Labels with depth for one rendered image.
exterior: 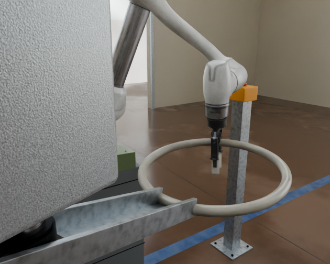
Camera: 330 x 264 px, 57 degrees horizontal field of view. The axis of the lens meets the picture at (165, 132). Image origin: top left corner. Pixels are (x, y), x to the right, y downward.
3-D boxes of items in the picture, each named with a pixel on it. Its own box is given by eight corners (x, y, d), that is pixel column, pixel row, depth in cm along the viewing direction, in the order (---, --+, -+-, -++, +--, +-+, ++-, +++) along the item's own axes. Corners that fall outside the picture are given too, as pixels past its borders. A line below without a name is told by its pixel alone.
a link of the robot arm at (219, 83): (224, 107, 109) (238, 98, 119) (226, 62, 104) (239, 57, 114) (197, 103, 115) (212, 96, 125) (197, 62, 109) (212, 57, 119)
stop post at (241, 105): (252, 248, 203) (268, 85, 172) (232, 261, 192) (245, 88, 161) (230, 233, 219) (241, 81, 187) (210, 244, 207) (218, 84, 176)
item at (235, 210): (262, 244, 69) (262, 233, 68) (106, 187, 96) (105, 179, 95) (307, 160, 106) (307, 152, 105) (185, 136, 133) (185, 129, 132)
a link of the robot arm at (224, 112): (202, 105, 113) (202, 120, 115) (227, 106, 110) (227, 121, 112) (207, 98, 121) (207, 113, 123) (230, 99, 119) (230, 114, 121)
